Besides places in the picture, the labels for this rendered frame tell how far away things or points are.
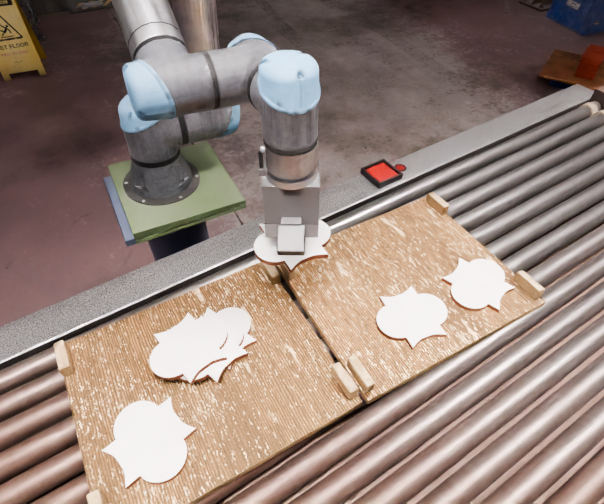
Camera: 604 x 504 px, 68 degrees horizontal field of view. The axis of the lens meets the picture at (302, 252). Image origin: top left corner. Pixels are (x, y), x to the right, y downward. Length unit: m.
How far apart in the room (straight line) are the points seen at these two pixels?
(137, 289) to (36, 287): 1.47
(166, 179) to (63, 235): 1.51
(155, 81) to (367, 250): 0.54
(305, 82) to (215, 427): 0.52
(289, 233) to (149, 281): 0.39
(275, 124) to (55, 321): 0.59
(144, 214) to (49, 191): 1.81
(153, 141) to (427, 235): 0.64
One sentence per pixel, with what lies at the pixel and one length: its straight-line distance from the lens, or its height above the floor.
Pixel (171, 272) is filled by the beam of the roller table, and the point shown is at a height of 0.91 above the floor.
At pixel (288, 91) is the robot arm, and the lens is 0.55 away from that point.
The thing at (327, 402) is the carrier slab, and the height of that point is 0.94.
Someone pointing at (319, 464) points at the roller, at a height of 0.92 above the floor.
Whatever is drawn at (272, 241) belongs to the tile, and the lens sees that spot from 0.75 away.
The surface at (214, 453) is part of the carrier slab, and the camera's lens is 0.74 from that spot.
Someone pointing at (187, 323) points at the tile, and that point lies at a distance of 0.81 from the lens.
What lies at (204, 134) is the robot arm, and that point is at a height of 1.04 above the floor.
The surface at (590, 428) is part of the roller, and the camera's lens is 0.88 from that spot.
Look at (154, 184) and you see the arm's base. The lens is 1.13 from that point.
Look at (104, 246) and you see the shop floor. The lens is 2.43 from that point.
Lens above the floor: 1.62
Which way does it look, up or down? 48 degrees down
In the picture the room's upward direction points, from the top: straight up
